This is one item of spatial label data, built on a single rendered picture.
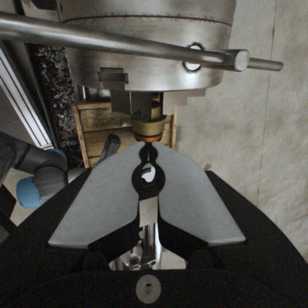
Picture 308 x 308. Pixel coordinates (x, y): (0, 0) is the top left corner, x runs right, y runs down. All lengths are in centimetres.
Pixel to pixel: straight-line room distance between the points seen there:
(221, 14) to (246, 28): 175
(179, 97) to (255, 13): 175
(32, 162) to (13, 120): 85
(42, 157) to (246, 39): 193
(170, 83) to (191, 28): 7
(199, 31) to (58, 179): 41
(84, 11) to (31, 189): 37
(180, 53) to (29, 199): 43
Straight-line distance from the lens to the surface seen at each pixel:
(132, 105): 31
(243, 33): 207
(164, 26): 28
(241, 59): 23
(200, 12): 30
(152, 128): 42
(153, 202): 79
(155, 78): 28
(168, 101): 43
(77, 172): 48
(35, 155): 56
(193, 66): 30
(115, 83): 30
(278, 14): 234
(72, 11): 33
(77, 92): 66
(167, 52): 18
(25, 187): 50
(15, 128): 141
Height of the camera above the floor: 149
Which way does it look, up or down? 54 degrees down
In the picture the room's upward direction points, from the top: 142 degrees clockwise
